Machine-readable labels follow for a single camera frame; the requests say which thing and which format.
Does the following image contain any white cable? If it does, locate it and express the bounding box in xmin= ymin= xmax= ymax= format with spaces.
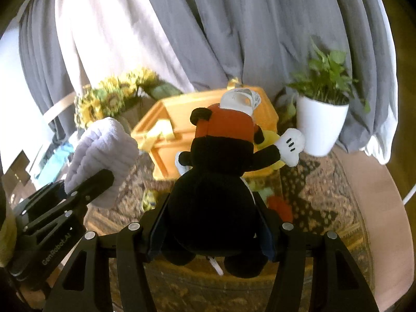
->
xmin=402 ymin=183 xmax=416 ymax=206

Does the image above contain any grey curtain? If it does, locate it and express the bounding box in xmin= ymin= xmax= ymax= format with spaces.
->
xmin=18 ymin=0 xmax=398 ymax=164

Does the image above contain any orange plastic crate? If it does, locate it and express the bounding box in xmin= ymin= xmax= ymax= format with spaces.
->
xmin=131 ymin=86 xmax=285 ymax=180

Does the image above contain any blue cloth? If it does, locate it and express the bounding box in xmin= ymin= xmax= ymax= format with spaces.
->
xmin=35 ymin=142 xmax=74 ymax=183

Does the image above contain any red plush toy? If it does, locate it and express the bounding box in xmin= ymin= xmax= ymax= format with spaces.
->
xmin=266 ymin=195 xmax=293 ymax=223

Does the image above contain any small yellow plush toy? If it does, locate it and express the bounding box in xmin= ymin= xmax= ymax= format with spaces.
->
xmin=141 ymin=189 xmax=159 ymax=212

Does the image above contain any sunflower bouquet in vase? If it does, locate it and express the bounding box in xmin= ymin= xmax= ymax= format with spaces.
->
xmin=74 ymin=67 xmax=183 ymax=129

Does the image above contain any patterned round rug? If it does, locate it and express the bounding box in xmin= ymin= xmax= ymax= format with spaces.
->
xmin=84 ymin=153 xmax=374 ymax=311

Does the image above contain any black Mickey Mouse plush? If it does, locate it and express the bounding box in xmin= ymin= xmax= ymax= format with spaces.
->
xmin=161 ymin=88 xmax=305 ymax=278

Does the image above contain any white pot green plant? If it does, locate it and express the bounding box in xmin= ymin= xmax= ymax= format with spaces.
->
xmin=288 ymin=42 xmax=370 ymax=157

